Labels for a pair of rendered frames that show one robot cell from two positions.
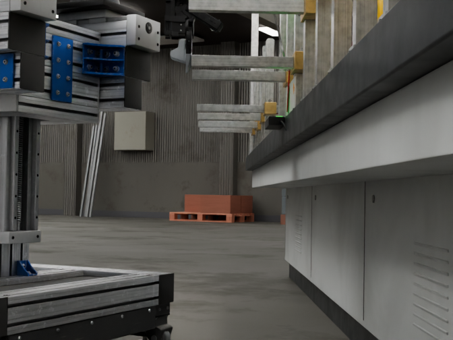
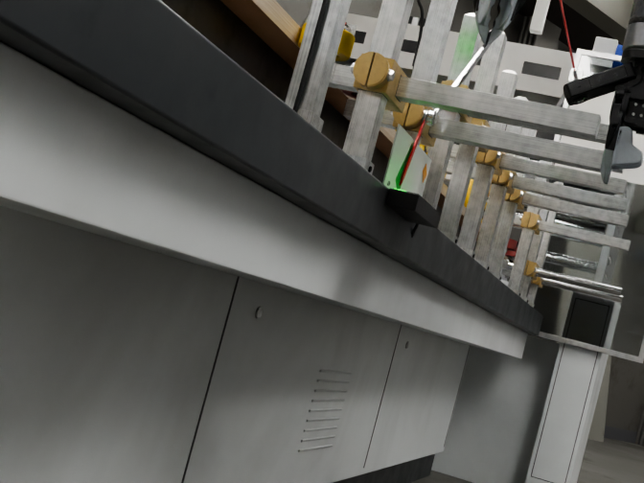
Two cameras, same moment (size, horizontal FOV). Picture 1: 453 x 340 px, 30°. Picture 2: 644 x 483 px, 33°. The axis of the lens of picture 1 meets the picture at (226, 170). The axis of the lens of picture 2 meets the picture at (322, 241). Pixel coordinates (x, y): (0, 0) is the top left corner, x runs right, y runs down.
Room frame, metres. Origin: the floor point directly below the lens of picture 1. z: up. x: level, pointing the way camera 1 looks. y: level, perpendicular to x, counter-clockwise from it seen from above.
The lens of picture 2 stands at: (4.09, 0.28, 0.50)
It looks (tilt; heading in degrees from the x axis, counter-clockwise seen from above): 4 degrees up; 199
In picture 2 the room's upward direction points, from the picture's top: 15 degrees clockwise
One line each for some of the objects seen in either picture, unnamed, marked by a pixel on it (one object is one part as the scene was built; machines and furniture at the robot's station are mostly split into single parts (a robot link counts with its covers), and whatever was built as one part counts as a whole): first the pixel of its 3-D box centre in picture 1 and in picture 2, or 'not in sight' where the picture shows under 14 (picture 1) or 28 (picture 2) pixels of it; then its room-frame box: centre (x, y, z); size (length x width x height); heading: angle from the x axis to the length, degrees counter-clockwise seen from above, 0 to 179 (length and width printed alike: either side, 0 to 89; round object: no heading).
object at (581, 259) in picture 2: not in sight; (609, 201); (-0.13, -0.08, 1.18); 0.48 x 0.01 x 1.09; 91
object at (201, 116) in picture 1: (245, 117); not in sight; (3.85, -0.08, 0.83); 0.44 x 0.03 x 0.04; 91
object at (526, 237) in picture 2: not in sight; (529, 227); (0.64, -0.24, 0.93); 0.04 x 0.04 x 0.48; 1
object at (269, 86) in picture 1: (269, 94); not in sight; (3.64, -0.18, 0.91); 0.04 x 0.04 x 0.48; 1
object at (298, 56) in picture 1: (302, 64); (414, 121); (2.37, -0.21, 0.84); 0.14 x 0.06 x 0.05; 1
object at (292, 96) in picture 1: (290, 99); (408, 172); (2.42, -0.18, 0.75); 0.26 x 0.01 x 0.10; 1
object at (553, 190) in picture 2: not in sight; (527, 183); (1.35, -0.16, 0.95); 0.50 x 0.04 x 0.04; 91
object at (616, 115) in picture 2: not in sight; (615, 124); (2.36, 0.11, 0.90); 0.05 x 0.02 x 0.09; 1
